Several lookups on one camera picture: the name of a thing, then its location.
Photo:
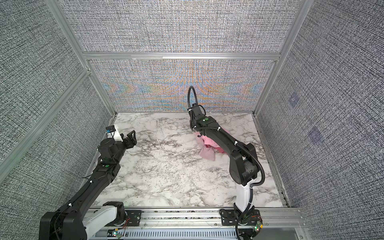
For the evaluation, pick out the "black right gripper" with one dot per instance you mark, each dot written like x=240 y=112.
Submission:
x=192 y=123

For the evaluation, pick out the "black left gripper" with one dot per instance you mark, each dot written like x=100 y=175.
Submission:
x=133 y=140

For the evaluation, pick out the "light pink cloth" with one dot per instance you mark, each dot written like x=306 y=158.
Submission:
x=209 y=148

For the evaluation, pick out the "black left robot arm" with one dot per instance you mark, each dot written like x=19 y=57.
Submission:
x=70 y=222

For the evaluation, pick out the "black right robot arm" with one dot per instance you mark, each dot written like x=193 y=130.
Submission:
x=245 y=168

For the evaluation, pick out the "aluminium horizontal back bar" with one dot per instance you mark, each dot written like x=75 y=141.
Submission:
x=180 y=56

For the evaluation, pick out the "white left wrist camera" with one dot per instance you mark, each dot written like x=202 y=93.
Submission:
x=113 y=133

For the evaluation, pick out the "aluminium left wall diagonal bar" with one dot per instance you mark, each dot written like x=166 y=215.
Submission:
x=17 y=153

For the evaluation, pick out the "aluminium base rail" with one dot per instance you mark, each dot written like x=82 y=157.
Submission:
x=206 y=223

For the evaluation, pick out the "aluminium corner frame post left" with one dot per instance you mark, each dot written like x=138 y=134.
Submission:
x=62 y=20

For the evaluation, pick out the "aluminium corner frame post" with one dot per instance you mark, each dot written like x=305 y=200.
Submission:
x=290 y=39
x=62 y=20

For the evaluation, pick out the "aluminium corner frame post right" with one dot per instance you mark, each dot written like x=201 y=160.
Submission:
x=290 y=39

